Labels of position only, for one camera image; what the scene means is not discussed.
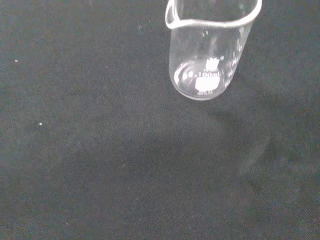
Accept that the black bench cloth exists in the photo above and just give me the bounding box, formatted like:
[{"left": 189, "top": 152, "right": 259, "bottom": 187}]
[{"left": 0, "top": 0, "right": 320, "bottom": 240}]

